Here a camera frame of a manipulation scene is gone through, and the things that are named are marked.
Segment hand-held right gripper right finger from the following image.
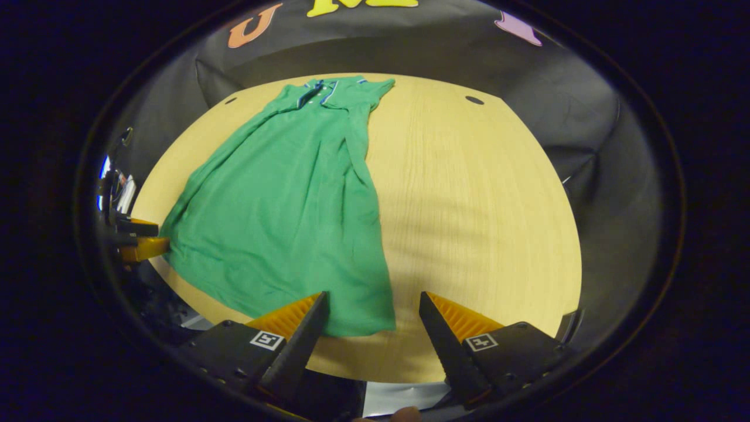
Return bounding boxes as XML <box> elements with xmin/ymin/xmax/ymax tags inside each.
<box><xmin>418</xmin><ymin>291</ymin><xmax>578</xmax><ymax>411</ymax></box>

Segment black backdrop cloth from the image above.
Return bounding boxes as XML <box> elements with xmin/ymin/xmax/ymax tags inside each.
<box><xmin>111</xmin><ymin>0</ymin><xmax>666</xmax><ymax>352</ymax></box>

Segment green T-shirt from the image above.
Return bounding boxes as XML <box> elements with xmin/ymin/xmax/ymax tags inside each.
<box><xmin>159</xmin><ymin>75</ymin><xmax>398</xmax><ymax>338</ymax></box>

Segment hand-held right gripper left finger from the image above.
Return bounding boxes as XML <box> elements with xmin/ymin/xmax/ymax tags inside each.
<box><xmin>176</xmin><ymin>291</ymin><xmax>330</xmax><ymax>411</ymax></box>

